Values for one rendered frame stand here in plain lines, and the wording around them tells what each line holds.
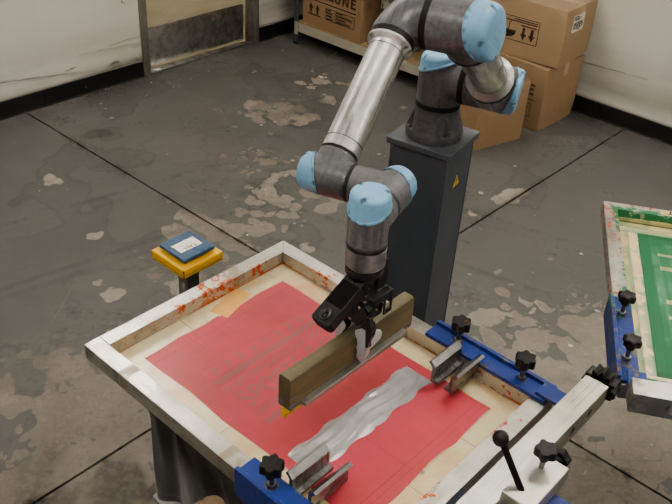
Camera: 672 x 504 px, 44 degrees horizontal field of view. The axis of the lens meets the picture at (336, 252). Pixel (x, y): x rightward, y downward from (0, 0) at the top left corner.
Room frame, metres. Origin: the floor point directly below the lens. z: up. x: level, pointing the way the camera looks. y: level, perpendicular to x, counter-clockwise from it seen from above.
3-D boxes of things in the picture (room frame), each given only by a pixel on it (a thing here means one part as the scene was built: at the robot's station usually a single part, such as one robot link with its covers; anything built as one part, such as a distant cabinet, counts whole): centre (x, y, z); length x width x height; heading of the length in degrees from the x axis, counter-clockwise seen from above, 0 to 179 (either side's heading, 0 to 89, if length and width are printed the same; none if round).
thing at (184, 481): (1.15, 0.20, 0.74); 0.46 x 0.04 x 0.42; 50
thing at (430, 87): (1.99, -0.24, 1.37); 0.13 x 0.12 x 0.14; 66
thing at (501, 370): (1.33, -0.34, 0.98); 0.30 x 0.05 x 0.07; 50
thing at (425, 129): (1.99, -0.24, 1.25); 0.15 x 0.15 x 0.10
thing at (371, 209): (1.24, -0.05, 1.39); 0.09 x 0.08 x 0.11; 156
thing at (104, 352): (1.28, 0.03, 0.97); 0.79 x 0.58 x 0.04; 50
